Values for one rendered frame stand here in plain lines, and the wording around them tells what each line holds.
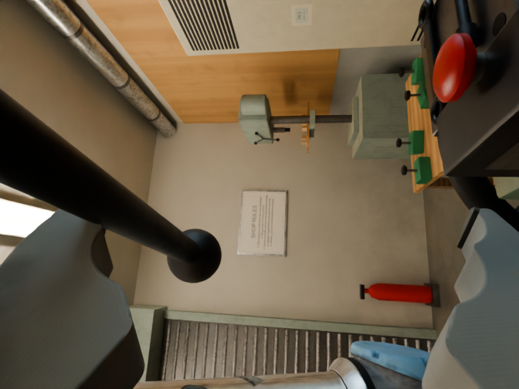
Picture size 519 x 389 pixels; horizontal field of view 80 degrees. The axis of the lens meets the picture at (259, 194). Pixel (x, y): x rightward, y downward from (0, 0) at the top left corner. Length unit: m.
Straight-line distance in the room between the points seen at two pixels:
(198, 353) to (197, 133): 2.15
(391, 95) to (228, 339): 2.39
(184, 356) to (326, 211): 1.84
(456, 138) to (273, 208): 2.87
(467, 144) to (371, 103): 2.19
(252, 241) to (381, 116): 1.58
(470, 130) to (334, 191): 2.92
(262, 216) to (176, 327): 1.29
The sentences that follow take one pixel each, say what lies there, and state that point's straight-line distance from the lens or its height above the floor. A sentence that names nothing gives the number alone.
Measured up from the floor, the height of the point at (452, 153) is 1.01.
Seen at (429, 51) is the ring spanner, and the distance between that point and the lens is 0.26.
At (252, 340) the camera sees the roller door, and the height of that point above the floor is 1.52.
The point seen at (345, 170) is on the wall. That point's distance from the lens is 3.16.
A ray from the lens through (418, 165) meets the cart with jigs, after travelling 1.59.
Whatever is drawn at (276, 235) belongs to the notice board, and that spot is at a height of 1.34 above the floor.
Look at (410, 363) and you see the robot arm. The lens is 0.58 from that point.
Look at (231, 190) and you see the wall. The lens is 3.16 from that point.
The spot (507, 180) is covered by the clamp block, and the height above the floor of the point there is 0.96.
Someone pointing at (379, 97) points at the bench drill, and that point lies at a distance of 2.40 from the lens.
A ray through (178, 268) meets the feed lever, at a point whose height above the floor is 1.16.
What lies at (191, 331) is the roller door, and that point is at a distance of 3.17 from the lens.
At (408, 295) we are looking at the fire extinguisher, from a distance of 2.94.
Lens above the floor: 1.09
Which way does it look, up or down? 8 degrees up
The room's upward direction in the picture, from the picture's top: 89 degrees counter-clockwise
